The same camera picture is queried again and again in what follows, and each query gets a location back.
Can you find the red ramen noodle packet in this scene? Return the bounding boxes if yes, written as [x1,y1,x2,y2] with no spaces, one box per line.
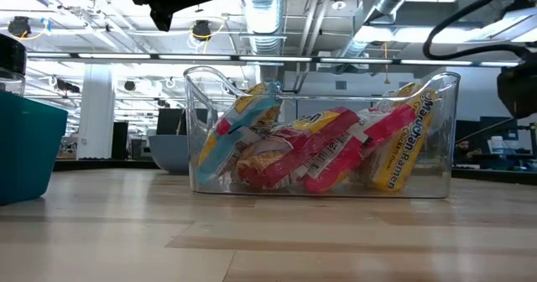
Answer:
[234,107,361,191]
[302,103,419,194]

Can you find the clear plastic bin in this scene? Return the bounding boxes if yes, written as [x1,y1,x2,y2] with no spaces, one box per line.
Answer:
[183,65,461,199]

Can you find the person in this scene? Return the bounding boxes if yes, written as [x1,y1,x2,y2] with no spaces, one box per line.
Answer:
[455,138,483,159]

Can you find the glass spice jar black lid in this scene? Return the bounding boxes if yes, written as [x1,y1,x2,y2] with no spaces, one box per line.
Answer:
[0,34,27,97]

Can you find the black ceiling cord reel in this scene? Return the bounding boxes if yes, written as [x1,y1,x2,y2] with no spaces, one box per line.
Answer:
[7,16,33,38]
[191,19,213,43]

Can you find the blue bowl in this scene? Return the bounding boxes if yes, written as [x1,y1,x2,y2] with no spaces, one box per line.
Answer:
[148,134,190,175]

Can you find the long ceiling light bar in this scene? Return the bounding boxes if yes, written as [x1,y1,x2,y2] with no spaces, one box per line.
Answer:
[24,51,521,68]

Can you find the ribbed silver ventilation duct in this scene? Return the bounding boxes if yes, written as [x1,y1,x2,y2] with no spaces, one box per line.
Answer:
[238,0,289,56]

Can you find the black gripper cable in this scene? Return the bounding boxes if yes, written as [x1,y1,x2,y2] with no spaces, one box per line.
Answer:
[421,0,537,61]

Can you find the yellow chicken ramen packet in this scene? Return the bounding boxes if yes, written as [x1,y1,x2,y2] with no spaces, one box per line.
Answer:
[360,82,437,192]

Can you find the blue ramen noodle packet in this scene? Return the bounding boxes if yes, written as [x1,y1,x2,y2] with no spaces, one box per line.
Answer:
[196,81,283,186]

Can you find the dark teal plastic tray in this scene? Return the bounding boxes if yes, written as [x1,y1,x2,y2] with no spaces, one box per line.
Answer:
[0,91,68,206]

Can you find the black cabinet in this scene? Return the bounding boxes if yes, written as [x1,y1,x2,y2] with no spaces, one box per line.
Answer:
[111,121,129,160]

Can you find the dark desk monitor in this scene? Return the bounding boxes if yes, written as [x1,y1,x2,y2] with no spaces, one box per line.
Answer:
[480,116,519,143]
[157,107,188,136]

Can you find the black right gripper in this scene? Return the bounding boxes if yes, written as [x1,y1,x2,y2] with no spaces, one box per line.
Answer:
[497,59,537,119]

